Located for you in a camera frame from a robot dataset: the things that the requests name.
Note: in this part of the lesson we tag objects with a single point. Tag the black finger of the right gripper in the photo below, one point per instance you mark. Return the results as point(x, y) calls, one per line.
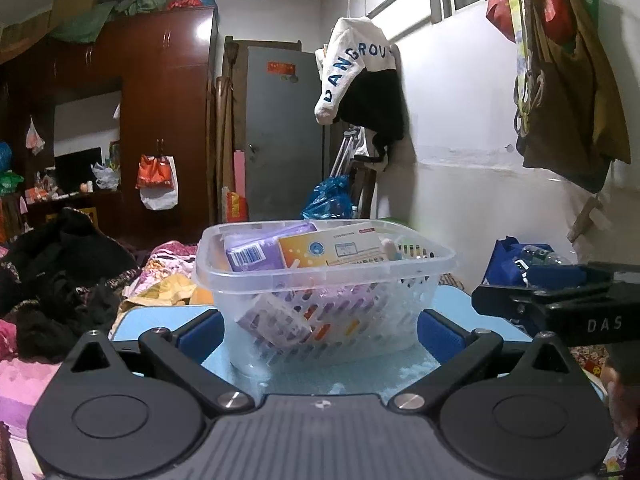
point(560, 275)

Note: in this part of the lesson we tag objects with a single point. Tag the small purple-brown box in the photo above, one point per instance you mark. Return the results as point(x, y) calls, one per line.
point(275, 321)

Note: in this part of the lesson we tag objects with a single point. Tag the brown hanging tote bag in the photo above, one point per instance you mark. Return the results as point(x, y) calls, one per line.
point(573, 122)

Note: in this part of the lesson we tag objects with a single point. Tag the white orange medicine box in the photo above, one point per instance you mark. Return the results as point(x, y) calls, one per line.
point(357, 243)

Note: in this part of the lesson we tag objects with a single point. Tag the dark red wooden wardrobe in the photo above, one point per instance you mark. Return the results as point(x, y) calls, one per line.
point(162, 65)

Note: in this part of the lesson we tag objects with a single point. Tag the blue shopping bag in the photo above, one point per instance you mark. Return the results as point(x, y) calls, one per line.
point(516, 264)

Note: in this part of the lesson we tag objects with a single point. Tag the white hoodie with blue letters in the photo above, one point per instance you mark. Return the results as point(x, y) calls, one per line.
point(355, 45)

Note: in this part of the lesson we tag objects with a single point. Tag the purple sanitary pad pack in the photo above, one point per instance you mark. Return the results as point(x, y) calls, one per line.
point(261, 251)

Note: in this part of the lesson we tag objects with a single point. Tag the red hanging bag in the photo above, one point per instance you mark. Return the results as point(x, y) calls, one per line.
point(499, 14)

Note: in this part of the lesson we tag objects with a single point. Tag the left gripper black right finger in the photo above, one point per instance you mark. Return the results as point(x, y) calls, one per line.
point(463, 357)

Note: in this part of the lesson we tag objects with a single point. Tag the clear plastic lattice basket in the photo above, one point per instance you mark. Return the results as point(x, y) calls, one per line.
point(356, 311)

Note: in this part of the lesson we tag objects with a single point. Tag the blue plastic bag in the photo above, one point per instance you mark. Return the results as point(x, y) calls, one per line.
point(330, 200)

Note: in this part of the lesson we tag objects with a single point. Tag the black clothes pile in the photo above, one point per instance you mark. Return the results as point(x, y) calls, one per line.
point(61, 280)

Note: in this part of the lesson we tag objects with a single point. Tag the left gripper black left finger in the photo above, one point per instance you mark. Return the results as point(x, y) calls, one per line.
point(177, 356)

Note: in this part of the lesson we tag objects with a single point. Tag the yellow patterned blanket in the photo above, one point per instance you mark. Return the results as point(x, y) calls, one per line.
point(174, 291)

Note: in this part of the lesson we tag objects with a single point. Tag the orange and white hanging bag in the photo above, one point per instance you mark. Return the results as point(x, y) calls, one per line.
point(157, 182)

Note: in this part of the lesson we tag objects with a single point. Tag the black hanging garment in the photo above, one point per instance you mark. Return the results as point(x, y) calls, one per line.
point(374, 101)

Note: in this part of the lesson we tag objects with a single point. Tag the grey metal door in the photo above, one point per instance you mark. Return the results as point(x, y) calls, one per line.
point(283, 141)

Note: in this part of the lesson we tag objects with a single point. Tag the green cloth on wardrobe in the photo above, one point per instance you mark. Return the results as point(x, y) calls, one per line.
point(85, 28)

